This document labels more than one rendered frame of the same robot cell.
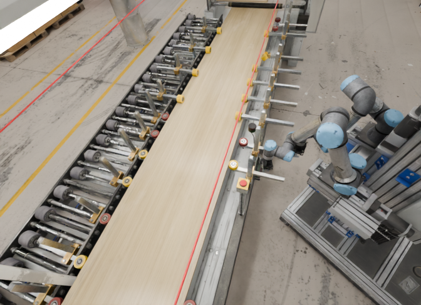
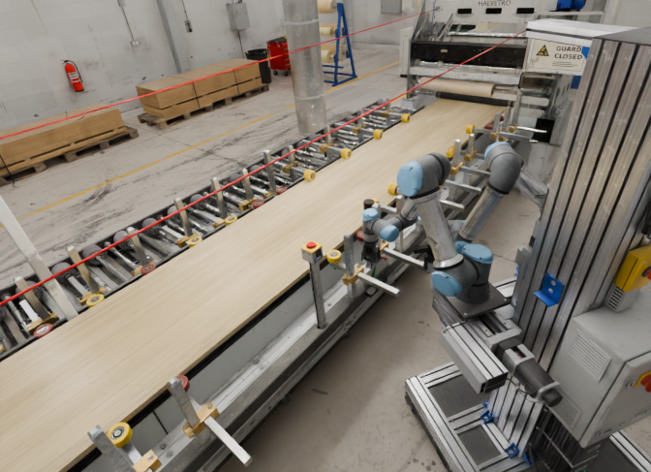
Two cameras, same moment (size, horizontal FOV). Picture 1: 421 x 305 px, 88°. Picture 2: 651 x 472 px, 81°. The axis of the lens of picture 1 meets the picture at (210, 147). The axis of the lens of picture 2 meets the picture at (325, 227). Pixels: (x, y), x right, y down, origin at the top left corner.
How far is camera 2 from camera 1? 0.97 m
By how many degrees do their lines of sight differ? 23
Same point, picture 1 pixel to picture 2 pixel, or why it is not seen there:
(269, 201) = (401, 369)
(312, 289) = not seen: outside the picture
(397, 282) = not seen: outside the picture
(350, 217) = (463, 351)
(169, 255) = (192, 324)
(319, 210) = (474, 398)
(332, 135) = (408, 173)
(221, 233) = (282, 347)
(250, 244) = (340, 421)
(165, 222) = (209, 290)
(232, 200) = not seen: hidden behind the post
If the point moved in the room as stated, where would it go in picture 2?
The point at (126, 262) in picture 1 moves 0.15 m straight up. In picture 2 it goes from (140, 316) to (129, 294)
